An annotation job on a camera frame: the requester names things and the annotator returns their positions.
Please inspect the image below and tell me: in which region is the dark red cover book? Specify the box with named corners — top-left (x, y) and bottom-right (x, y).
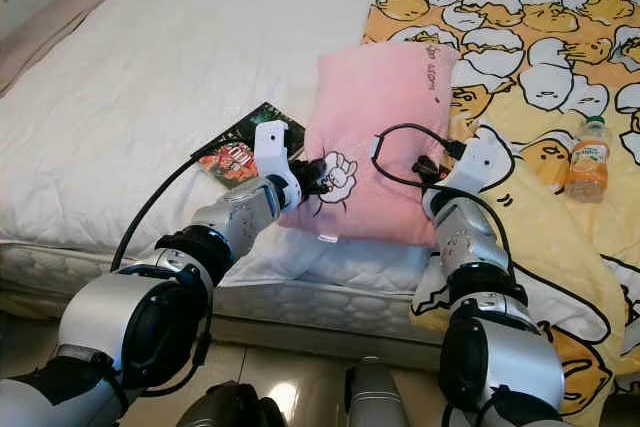
top-left (192, 102), bottom-right (306, 188)

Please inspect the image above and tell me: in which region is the pink cartoon print pillow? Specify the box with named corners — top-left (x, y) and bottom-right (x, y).
top-left (280, 42), bottom-right (461, 248)

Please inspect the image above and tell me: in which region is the yellow egg cartoon blanket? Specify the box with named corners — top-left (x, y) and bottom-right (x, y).
top-left (362, 0), bottom-right (640, 427)

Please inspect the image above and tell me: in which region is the orange drink plastic bottle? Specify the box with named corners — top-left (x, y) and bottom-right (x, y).
top-left (565, 115), bottom-right (613, 203)

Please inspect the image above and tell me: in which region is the beige bed base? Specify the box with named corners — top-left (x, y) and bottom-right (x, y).
top-left (0, 292), bottom-right (441, 373)

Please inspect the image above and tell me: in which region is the white quilted mattress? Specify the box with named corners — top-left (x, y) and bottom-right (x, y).
top-left (0, 0), bottom-right (461, 343)

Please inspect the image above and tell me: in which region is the robot right leg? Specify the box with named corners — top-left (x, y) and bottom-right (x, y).
top-left (345, 357), bottom-right (411, 427)

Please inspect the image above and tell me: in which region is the robot leg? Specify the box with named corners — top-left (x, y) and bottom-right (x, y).
top-left (175, 382), bottom-right (286, 427)
top-left (345, 357), bottom-right (411, 427)

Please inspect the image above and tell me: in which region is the robot left leg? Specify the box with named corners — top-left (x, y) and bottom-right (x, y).
top-left (175, 382), bottom-right (286, 427)

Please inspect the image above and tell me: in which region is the beige fabric bed edge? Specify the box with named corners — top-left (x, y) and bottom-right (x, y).
top-left (0, 0), bottom-right (166, 93)

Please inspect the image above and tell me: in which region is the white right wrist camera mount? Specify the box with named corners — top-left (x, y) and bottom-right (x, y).
top-left (455, 127), bottom-right (511, 194)

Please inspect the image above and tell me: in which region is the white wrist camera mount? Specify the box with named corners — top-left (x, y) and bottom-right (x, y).
top-left (253, 120), bottom-right (306, 210)
top-left (455, 127), bottom-right (511, 194)

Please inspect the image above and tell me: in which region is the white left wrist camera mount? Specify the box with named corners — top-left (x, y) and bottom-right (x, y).
top-left (253, 120), bottom-right (306, 210)

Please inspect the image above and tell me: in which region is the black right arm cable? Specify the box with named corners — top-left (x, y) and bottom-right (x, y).
top-left (372, 123), bottom-right (466, 189)

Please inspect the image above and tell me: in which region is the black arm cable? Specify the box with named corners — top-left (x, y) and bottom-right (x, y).
top-left (372, 123), bottom-right (466, 189)
top-left (110, 152), bottom-right (201, 273)

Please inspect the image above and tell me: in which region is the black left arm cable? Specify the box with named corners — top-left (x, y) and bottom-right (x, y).
top-left (110, 152), bottom-right (201, 273)

